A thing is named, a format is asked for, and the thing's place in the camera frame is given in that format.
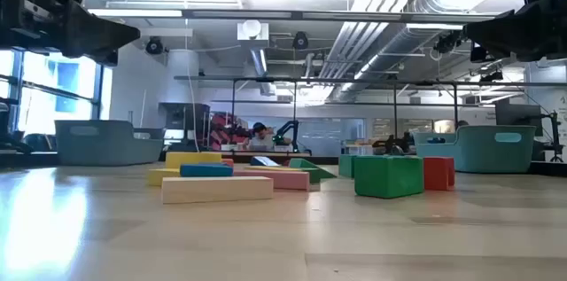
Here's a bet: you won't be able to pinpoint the teal plastic bin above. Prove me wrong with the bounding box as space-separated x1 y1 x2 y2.
413 124 538 175

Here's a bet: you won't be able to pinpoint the pink long block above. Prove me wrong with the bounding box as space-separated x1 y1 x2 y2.
233 169 311 192

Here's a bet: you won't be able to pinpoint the grey-blue plastic bin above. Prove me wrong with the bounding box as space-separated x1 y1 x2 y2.
54 119 166 168

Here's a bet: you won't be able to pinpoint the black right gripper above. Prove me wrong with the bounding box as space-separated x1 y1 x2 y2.
462 0 567 65

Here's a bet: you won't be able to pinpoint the black background robot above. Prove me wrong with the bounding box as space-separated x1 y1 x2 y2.
371 132 416 156

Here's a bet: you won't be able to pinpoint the large green block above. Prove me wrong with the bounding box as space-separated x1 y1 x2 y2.
353 154 425 199

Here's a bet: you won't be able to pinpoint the white round column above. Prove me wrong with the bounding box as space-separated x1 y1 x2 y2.
164 48 201 105

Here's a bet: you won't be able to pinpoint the background wooden table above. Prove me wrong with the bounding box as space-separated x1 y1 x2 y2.
220 149 313 159

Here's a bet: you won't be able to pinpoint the black computer monitor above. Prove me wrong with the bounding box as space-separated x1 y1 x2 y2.
494 102 545 138

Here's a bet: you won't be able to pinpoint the large window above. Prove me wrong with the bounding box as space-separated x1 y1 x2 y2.
0 48 114 137

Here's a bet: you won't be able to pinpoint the black metal rig frame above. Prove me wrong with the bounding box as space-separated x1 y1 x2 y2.
173 74 567 154

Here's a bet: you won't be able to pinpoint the bright blue block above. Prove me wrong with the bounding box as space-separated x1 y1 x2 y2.
179 163 235 178

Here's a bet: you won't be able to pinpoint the cream long wooden block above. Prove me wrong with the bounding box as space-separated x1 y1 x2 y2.
161 176 275 205

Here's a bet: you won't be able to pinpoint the yellow arch block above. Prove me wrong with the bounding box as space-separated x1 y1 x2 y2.
165 152 223 170

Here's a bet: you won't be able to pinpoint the white square ceiling fixture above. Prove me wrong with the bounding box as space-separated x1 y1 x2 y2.
236 19 270 50

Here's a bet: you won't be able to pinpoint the red stacked crates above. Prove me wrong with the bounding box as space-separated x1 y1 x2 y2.
209 111 252 152

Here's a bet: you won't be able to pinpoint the green long block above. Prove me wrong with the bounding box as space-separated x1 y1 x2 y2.
288 157 338 185

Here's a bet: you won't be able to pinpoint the dark equipment silhouette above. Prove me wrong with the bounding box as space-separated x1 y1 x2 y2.
0 97 35 154

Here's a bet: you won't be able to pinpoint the dark equipment cabinet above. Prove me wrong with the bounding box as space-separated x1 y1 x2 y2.
158 102 212 145

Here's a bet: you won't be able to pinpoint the silver ventilation duct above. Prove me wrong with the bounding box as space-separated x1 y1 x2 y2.
330 0 532 104

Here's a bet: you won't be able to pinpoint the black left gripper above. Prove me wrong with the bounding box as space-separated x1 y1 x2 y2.
0 0 142 67

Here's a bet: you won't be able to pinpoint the black monitor stand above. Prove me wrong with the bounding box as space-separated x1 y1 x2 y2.
540 110 566 163

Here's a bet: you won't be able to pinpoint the yellow long block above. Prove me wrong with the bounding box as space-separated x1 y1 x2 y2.
244 165 307 173

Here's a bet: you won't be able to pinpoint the green rectangular block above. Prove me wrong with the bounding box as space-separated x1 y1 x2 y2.
338 153 358 179

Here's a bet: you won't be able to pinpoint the black ceiling spotlight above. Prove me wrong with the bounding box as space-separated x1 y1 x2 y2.
433 30 465 55
479 70 505 83
144 35 165 56
291 30 310 51

